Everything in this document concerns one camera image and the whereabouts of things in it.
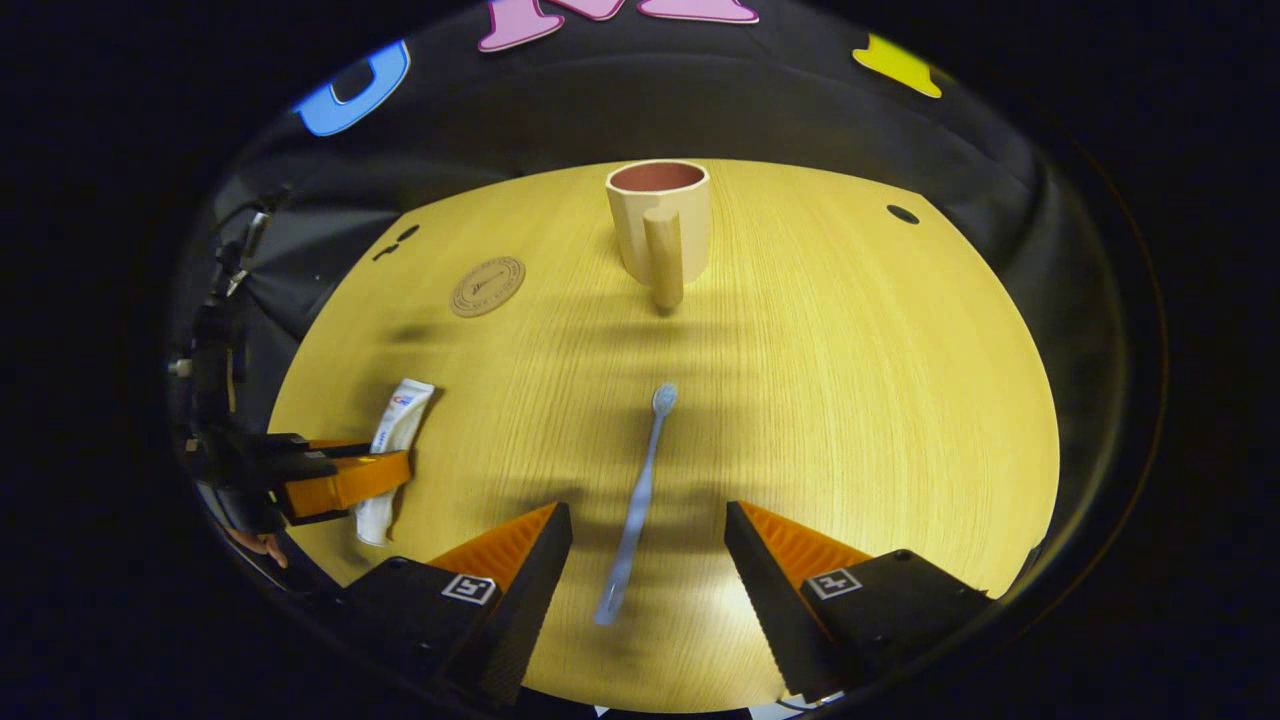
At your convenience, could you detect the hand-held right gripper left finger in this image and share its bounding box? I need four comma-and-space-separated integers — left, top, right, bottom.
330, 500, 575, 709

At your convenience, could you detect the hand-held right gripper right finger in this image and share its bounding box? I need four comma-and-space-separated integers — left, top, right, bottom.
723, 500, 996, 703

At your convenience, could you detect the white toothpaste tube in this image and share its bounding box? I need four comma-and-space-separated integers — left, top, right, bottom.
354, 378, 437, 548

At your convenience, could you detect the light blue toothbrush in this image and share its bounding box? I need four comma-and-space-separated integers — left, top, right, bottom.
593, 383, 680, 627

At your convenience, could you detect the round brown coaster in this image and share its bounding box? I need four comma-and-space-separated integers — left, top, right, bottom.
449, 256, 527, 319

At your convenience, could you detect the beige cup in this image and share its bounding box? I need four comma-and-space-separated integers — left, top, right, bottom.
604, 160, 713, 311

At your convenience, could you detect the wooden desktop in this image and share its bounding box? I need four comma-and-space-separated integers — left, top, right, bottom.
268, 158, 1061, 713

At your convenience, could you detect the black backdrop cloth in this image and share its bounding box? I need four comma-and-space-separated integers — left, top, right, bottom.
190, 0, 1131, 561

